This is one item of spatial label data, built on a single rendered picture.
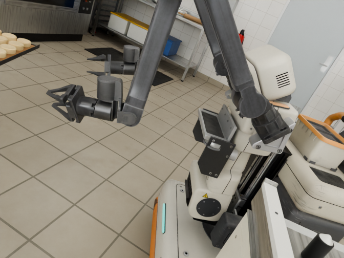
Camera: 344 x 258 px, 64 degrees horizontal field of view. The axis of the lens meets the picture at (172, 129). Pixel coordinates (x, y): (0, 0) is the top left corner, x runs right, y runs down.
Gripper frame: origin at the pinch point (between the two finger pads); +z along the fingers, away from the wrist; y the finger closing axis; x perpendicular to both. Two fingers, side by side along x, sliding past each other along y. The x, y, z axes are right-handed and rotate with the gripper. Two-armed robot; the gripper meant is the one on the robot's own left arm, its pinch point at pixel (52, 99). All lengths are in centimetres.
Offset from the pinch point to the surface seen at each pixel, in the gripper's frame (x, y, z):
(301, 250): 28, 4, -70
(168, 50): -320, -206, 37
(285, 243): 31, 15, -63
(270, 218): 27, 13, -61
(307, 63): -349, -202, -183
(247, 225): 26, 5, -59
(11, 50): -18.1, -0.6, 25.9
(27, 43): -29.6, -5.3, 28.7
